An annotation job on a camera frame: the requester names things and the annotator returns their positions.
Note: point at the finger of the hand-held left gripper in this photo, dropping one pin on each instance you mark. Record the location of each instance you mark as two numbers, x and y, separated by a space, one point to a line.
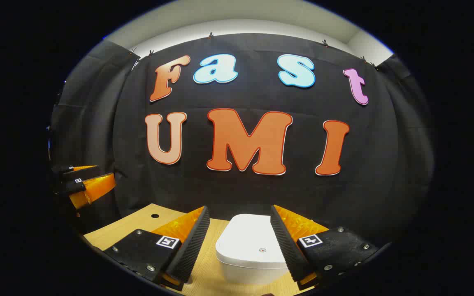
97 187
82 173

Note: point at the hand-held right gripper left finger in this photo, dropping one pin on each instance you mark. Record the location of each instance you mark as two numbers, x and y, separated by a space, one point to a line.
194 246

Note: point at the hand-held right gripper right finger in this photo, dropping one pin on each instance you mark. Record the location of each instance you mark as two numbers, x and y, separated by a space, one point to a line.
288 246

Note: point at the white desktop garbage bin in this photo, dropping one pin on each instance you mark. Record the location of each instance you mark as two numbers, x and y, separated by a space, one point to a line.
249 246

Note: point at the light wooden desktop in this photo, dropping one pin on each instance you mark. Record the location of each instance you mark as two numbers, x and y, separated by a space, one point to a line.
138 218

